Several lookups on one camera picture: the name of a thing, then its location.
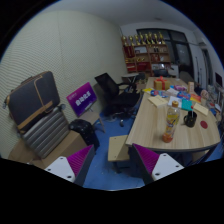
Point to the dark laptop bag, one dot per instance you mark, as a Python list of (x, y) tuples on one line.
[(32, 100)]

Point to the beige paper right side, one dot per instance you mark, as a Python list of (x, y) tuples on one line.
[(201, 109)]

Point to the black small suitcase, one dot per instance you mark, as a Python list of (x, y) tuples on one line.
[(86, 130)]

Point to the purple sign board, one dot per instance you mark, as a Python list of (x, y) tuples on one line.
[(81, 98)]

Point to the black office chair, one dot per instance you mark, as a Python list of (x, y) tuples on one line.
[(118, 103)]

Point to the silver ribbed suitcase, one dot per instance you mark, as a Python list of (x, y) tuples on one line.
[(47, 133)]

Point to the orange gift box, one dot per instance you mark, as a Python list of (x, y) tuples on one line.
[(161, 84)]

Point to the teal notebook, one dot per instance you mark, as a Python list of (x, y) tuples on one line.
[(186, 105)]

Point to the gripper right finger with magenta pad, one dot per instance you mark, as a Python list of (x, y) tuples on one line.
[(152, 166)]

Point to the wooden shelf with trophies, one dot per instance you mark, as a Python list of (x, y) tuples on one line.
[(146, 53)]

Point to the red round coaster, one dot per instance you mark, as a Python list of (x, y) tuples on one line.
[(204, 124)]

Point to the black mug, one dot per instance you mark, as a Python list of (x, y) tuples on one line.
[(190, 119)]

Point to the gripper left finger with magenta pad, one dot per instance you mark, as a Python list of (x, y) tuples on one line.
[(73, 168)]

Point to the orange juice plastic bottle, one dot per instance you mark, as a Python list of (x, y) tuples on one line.
[(172, 119)]

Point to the beige envelope on table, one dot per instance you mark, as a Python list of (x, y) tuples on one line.
[(157, 101)]

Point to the wooden stool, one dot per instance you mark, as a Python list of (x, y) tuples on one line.
[(118, 150)]

